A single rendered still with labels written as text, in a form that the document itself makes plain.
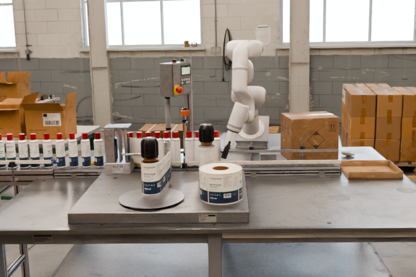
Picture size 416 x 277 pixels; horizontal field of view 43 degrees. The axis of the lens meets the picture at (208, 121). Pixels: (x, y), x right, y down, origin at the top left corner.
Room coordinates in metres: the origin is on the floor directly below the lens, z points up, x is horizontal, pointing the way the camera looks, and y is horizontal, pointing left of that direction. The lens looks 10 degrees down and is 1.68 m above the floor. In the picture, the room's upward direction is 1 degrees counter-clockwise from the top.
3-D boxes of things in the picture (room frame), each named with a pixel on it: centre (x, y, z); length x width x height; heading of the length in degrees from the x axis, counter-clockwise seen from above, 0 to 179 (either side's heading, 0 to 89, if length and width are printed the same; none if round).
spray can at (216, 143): (3.00, -0.04, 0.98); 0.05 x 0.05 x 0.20
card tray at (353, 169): (2.97, -0.92, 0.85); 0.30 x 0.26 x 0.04; 88
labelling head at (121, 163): (2.93, 0.50, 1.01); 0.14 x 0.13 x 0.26; 88
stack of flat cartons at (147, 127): (7.20, 0.61, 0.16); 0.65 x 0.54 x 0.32; 84
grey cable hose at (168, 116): (3.11, 0.24, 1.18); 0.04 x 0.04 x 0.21
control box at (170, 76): (3.10, 0.18, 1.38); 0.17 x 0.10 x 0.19; 143
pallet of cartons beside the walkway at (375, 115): (6.33, -2.08, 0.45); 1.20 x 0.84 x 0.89; 171
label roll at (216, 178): (2.42, -0.05, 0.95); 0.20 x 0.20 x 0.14
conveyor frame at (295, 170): (3.01, 0.07, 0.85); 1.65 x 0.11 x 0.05; 88
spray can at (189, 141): (3.01, 0.11, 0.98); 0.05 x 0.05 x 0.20
